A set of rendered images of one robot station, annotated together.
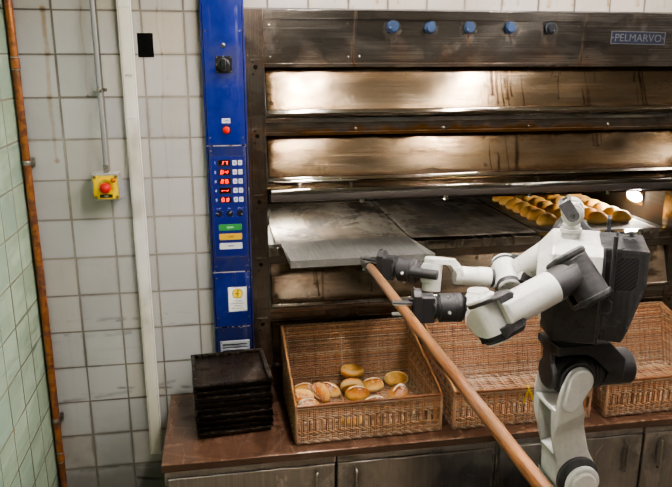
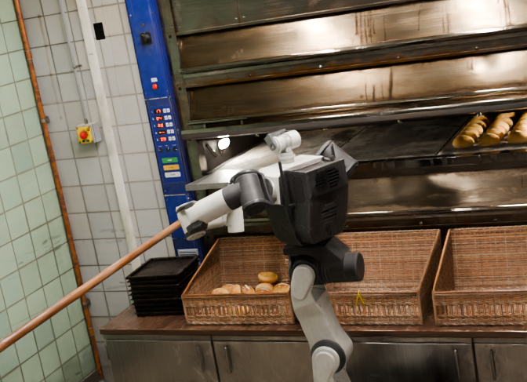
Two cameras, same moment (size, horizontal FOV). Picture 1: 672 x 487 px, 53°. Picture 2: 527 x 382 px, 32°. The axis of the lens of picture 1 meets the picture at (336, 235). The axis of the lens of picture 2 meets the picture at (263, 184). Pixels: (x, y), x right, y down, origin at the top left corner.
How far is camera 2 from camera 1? 2.74 m
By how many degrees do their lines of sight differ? 34
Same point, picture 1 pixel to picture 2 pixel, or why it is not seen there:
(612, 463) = (447, 369)
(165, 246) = (132, 176)
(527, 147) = (401, 77)
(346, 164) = (246, 105)
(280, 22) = (183, 0)
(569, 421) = (303, 307)
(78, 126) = (69, 92)
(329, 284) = not seen: hidden behind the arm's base
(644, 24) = not seen: outside the picture
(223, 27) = (141, 11)
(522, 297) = (197, 205)
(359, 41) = (241, 5)
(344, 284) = not seen: hidden behind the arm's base
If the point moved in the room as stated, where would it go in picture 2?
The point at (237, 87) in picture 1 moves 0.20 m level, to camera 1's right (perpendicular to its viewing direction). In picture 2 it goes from (157, 54) to (189, 50)
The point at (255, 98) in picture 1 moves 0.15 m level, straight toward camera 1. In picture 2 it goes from (174, 60) to (158, 65)
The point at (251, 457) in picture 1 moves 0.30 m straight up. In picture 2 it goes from (153, 329) to (140, 270)
